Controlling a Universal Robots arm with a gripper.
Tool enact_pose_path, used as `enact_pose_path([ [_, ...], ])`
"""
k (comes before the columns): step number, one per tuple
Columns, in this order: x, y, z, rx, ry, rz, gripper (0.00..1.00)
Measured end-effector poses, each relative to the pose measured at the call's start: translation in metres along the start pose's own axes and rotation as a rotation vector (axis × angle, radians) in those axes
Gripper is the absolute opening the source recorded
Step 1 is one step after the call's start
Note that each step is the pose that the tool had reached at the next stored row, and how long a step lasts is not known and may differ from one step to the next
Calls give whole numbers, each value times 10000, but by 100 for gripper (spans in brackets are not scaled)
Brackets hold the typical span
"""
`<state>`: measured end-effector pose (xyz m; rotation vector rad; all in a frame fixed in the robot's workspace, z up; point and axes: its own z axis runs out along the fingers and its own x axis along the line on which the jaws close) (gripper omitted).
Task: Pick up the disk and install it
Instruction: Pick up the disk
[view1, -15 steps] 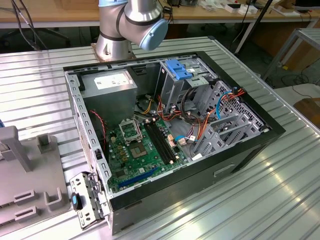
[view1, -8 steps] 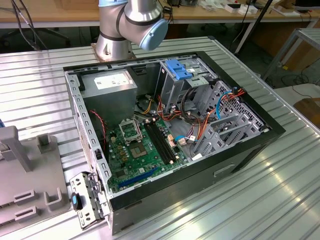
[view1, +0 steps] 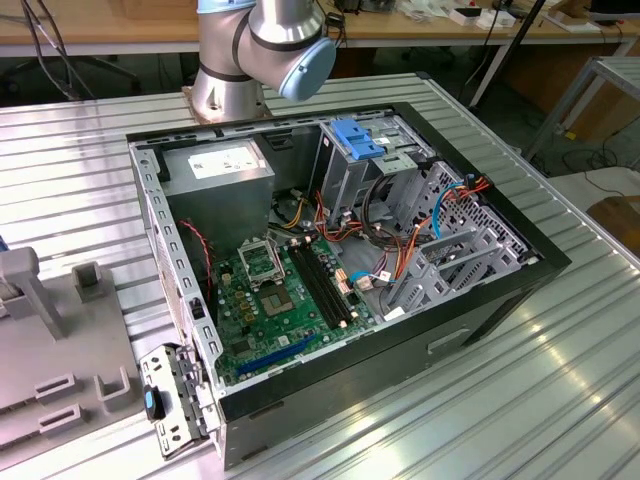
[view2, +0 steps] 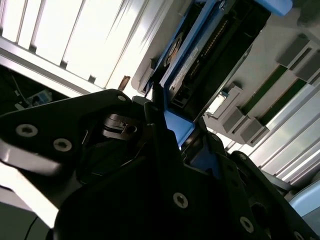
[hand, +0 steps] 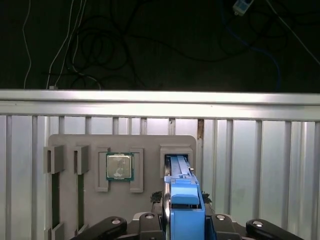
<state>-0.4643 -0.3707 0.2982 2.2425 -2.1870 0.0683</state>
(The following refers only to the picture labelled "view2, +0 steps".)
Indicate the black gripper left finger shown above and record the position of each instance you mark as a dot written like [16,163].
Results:
[50,120]

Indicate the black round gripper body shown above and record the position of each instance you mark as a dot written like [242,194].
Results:
[137,212]

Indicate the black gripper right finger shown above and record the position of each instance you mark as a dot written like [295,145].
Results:
[250,195]

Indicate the hard disk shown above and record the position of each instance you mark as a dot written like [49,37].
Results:
[182,125]

